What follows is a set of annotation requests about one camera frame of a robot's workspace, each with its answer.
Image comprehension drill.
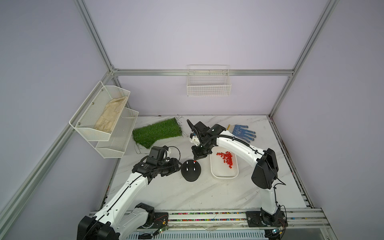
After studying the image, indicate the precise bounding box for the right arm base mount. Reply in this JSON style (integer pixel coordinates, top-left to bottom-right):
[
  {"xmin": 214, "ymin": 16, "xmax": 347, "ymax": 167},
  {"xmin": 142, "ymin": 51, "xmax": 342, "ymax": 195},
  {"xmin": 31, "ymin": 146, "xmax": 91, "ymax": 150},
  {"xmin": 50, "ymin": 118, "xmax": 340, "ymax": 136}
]
[{"xmin": 246, "ymin": 207, "xmax": 288, "ymax": 228}]

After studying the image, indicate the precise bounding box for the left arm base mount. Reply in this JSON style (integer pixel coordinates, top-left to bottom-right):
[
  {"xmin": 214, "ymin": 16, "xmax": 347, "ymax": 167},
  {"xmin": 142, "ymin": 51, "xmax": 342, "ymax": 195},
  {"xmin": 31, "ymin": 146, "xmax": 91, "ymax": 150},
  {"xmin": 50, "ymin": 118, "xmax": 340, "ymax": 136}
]
[{"xmin": 127, "ymin": 203, "xmax": 169, "ymax": 230}]

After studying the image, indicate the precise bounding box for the white mesh shelf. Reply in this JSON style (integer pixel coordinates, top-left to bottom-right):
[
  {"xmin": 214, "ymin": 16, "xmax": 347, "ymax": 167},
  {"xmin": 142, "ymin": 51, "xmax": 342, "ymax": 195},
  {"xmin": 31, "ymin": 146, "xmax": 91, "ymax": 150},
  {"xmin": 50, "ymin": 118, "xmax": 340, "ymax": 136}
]
[
  {"xmin": 95, "ymin": 108, "xmax": 139, "ymax": 159},
  {"xmin": 69, "ymin": 82, "xmax": 131, "ymax": 142}
]

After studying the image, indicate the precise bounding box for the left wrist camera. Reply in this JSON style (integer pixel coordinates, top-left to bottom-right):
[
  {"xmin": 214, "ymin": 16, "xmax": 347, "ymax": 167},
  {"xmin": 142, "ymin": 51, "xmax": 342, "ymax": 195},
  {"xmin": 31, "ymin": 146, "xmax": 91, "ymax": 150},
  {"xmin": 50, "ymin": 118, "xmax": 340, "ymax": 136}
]
[{"xmin": 163, "ymin": 146, "xmax": 172, "ymax": 159}]

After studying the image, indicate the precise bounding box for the white wire wall basket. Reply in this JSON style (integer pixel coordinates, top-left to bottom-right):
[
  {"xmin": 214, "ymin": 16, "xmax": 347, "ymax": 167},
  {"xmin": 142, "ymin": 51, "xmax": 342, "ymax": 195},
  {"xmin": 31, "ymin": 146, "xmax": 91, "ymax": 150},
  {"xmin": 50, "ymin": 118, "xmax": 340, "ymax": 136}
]
[{"xmin": 187, "ymin": 65, "xmax": 232, "ymax": 97}]

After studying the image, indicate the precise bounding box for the white plastic tray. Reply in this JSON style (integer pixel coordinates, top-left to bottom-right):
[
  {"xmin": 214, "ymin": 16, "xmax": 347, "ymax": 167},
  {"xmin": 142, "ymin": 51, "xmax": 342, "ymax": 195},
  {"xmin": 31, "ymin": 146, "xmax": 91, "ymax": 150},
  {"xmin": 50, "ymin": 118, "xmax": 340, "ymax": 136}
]
[{"xmin": 210, "ymin": 147, "xmax": 239, "ymax": 179}]

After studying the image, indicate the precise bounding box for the upper white mesh shelf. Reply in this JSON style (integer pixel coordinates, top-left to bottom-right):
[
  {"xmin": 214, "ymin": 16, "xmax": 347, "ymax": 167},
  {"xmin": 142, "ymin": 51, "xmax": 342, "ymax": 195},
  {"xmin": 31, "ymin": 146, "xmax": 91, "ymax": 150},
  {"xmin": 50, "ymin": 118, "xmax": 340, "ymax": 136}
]
[{"xmin": 69, "ymin": 82, "xmax": 131, "ymax": 142}]

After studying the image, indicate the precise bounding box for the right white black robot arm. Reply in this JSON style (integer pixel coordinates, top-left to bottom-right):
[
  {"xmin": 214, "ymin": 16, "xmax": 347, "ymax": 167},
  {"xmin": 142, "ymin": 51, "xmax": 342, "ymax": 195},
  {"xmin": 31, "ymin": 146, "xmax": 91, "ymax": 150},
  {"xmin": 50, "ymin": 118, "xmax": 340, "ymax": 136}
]
[{"xmin": 187, "ymin": 120, "xmax": 285, "ymax": 227}]

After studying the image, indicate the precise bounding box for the black round screw base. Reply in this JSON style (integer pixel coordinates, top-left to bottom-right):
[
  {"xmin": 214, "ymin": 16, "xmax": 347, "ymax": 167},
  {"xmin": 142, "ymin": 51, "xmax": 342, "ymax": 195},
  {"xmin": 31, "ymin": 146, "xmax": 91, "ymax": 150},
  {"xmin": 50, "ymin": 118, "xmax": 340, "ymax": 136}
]
[{"xmin": 181, "ymin": 160, "xmax": 201, "ymax": 182}]

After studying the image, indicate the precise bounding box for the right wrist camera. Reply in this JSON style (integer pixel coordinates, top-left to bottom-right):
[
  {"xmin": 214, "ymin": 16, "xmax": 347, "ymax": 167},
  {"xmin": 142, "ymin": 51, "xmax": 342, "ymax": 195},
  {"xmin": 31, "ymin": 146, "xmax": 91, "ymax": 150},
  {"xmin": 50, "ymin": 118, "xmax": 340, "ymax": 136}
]
[{"xmin": 189, "ymin": 133, "xmax": 201, "ymax": 146}]

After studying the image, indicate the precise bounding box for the green artificial grass mat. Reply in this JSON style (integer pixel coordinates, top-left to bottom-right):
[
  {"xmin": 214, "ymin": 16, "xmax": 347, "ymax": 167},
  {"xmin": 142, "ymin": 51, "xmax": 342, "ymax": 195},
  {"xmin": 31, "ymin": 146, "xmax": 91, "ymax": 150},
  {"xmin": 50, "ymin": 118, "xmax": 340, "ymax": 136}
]
[{"xmin": 133, "ymin": 118, "xmax": 183, "ymax": 149}]

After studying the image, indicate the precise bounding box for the lower white mesh shelf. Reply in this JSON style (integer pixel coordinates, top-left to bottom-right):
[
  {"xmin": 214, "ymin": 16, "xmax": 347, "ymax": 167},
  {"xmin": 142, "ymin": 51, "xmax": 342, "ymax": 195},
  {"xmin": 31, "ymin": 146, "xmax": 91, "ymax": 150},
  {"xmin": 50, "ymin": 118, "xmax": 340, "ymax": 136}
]
[{"xmin": 95, "ymin": 108, "xmax": 139, "ymax": 159}]

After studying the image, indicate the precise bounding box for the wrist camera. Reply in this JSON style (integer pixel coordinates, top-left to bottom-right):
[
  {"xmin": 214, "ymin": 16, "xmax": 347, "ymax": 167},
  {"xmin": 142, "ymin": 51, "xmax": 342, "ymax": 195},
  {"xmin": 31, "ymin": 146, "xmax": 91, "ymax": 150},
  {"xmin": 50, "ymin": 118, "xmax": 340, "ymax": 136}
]
[
  {"xmin": 163, "ymin": 146, "xmax": 172, "ymax": 159},
  {"xmin": 189, "ymin": 133, "xmax": 201, "ymax": 146}
]

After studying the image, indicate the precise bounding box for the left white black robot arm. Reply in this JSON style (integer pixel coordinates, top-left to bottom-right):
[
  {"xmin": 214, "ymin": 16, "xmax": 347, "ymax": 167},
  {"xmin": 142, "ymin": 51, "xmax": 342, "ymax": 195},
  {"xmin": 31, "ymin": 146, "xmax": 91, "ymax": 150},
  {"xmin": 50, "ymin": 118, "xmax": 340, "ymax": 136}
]
[{"xmin": 77, "ymin": 146, "xmax": 180, "ymax": 240}]

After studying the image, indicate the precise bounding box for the beige cloth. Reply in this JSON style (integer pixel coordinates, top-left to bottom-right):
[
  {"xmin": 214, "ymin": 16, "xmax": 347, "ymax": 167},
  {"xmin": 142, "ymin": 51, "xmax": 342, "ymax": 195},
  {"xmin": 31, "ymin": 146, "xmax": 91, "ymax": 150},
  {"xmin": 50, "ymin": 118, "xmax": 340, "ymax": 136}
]
[{"xmin": 94, "ymin": 96, "xmax": 128, "ymax": 134}]

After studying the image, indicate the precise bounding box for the blue dotted work glove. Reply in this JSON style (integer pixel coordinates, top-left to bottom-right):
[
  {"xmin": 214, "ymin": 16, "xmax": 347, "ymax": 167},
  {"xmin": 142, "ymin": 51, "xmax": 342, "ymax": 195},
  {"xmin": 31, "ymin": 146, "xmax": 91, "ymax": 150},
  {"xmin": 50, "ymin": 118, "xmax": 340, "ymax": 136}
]
[{"xmin": 227, "ymin": 125, "xmax": 257, "ymax": 143}]

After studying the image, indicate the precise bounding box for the pile of red sleeves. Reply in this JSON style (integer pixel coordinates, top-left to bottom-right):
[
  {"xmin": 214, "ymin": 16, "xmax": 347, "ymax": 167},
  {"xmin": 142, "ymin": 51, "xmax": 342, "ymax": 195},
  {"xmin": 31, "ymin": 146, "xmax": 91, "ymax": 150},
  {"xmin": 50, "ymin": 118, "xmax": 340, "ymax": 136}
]
[{"xmin": 216, "ymin": 151, "xmax": 233, "ymax": 169}]

